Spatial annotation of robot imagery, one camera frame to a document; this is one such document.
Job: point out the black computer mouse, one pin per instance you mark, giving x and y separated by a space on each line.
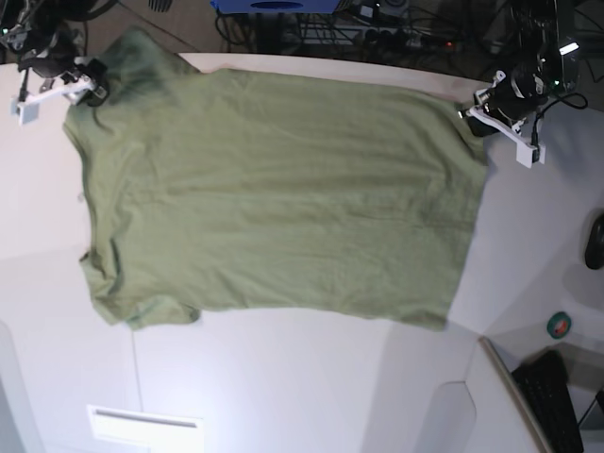
594 250

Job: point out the blue box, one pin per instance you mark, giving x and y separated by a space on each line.
277 6

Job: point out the black keyboard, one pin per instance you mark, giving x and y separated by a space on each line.
543 384

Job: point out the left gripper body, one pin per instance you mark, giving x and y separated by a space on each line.
515 95

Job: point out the green t-shirt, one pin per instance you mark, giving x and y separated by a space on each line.
236 190

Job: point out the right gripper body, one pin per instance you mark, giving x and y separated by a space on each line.
54 56

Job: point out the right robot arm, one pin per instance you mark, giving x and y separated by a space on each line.
47 16

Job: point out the black power strip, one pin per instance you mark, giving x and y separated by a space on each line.
401 40

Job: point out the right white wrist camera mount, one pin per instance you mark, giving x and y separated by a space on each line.
26 104

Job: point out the green tape roll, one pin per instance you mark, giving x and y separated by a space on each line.
559 325

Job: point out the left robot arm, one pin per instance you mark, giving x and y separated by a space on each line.
545 35

